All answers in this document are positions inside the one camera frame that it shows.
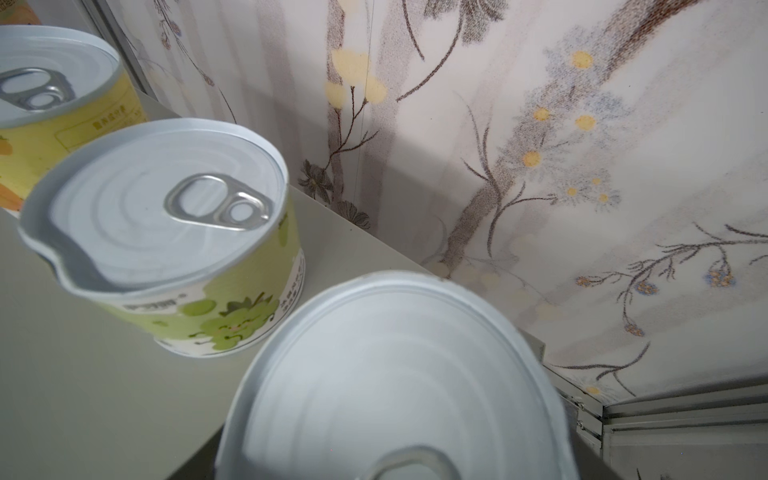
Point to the white lid can yellow label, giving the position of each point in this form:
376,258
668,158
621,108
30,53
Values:
60,89

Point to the white lid can green label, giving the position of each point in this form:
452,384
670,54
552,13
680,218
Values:
182,227

